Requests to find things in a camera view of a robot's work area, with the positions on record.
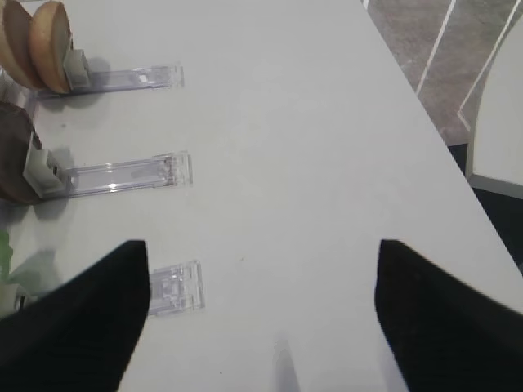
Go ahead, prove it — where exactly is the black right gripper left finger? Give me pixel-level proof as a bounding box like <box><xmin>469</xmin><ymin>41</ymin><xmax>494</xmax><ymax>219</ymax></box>
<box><xmin>1</xmin><ymin>240</ymin><xmax>150</xmax><ymax>391</ymax></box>

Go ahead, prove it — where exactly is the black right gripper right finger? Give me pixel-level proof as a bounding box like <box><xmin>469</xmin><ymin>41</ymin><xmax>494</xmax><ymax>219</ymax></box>
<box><xmin>374</xmin><ymin>239</ymin><xmax>522</xmax><ymax>391</ymax></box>

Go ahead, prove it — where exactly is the green lettuce on right holder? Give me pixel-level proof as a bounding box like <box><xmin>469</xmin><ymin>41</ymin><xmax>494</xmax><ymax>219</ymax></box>
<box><xmin>0</xmin><ymin>229</ymin><xmax>21</xmax><ymax>284</ymax></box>

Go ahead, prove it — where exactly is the brown meat patty outer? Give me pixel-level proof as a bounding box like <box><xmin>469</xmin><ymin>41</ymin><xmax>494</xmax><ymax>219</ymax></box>
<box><xmin>1</xmin><ymin>101</ymin><xmax>42</xmax><ymax>205</ymax></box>

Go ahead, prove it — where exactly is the white pusher block right patty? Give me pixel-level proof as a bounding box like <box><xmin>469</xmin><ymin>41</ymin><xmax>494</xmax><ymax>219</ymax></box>
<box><xmin>22</xmin><ymin>146</ymin><xmax>69</xmax><ymax>199</ymax></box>

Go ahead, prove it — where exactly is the white chair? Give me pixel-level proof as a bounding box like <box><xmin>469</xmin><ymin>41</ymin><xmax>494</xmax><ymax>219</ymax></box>
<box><xmin>466</xmin><ymin>20</ymin><xmax>522</xmax><ymax>199</ymax></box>

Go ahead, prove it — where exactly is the white pusher block right bun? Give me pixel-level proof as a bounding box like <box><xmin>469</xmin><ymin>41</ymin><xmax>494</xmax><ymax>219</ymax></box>
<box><xmin>63</xmin><ymin>49</ymin><xmax>91</xmax><ymax>91</ymax></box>

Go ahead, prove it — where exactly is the bun half right holder outer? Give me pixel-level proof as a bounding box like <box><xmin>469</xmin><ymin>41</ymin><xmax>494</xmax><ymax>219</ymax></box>
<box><xmin>29</xmin><ymin>1</ymin><xmax>72</xmax><ymax>94</ymax></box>

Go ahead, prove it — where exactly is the bun half holder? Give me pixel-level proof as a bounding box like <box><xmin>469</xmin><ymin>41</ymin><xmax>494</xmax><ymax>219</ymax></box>
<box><xmin>1</xmin><ymin>1</ymin><xmax>45</xmax><ymax>90</ymax></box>
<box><xmin>29</xmin><ymin>1</ymin><xmax>72</xmax><ymax>94</ymax></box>

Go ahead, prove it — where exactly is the bun half right holder inner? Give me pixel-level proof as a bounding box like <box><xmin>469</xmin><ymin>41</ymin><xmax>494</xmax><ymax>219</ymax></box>
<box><xmin>1</xmin><ymin>1</ymin><xmax>45</xmax><ymax>90</ymax></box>

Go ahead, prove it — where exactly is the clear holder rail right lettuce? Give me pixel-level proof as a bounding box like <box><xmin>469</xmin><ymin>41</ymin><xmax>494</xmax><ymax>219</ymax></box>
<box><xmin>1</xmin><ymin>261</ymin><xmax>205</xmax><ymax>317</ymax></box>

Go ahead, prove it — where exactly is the clear holder rail right patty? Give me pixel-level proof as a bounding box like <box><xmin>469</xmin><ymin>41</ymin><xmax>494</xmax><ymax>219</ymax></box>
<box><xmin>42</xmin><ymin>152</ymin><xmax>193</xmax><ymax>200</ymax></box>

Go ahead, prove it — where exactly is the clear holder rail right bun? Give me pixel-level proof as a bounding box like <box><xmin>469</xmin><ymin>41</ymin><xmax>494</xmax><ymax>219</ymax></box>
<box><xmin>32</xmin><ymin>64</ymin><xmax>185</xmax><ymax>100</ymax></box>

